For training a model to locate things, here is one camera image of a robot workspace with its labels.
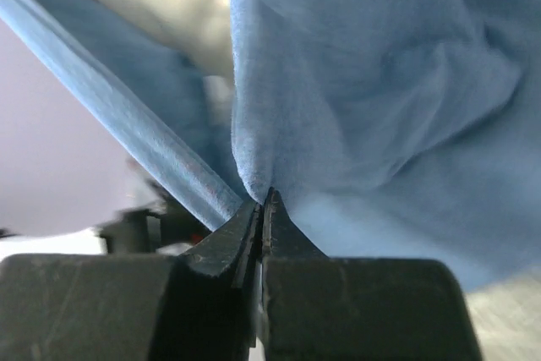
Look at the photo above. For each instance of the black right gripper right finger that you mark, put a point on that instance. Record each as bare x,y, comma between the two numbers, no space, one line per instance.
317,307

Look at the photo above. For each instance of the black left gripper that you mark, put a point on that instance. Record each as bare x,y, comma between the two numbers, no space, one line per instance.
147,229

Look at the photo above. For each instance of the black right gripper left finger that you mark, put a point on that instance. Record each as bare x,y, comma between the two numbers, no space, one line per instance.
207,311

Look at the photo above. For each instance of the blue fabric pillowcase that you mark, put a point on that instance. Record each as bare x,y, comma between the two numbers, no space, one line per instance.
406,128

